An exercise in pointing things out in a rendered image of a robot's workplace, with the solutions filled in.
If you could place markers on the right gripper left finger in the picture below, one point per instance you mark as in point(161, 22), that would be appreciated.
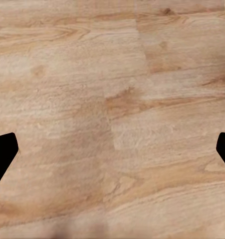
point(8, 150)

